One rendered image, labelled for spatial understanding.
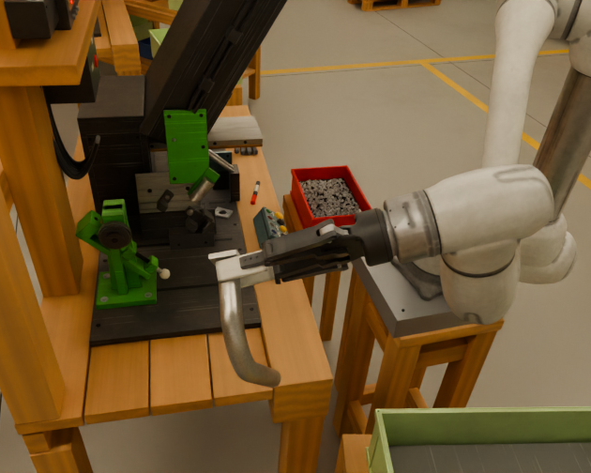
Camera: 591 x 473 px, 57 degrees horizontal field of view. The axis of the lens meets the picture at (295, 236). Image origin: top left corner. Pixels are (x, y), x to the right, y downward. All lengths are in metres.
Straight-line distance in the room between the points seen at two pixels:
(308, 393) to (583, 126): 0.83
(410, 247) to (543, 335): 2.27
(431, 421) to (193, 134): 0.96
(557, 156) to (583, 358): 1.76
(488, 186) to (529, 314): 2.33
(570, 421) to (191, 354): 0.87
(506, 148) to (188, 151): 0.93
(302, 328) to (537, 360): 1.62
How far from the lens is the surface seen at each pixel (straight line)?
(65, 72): 1.15
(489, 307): 0.85
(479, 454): 1.35
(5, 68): 1.17
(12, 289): 1.06
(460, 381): 1.80
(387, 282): 1.55
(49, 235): 1.46
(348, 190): 1.97
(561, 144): 1.29
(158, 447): 2.29
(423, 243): 0.71
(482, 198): 0.71
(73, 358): 1.43
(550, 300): 3.16
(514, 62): 0.99
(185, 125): 1.57
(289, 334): 1.39
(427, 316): 1.48
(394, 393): 1.70
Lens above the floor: 1.93
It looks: 38 degrees down
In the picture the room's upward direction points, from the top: 4 degrees clockwise
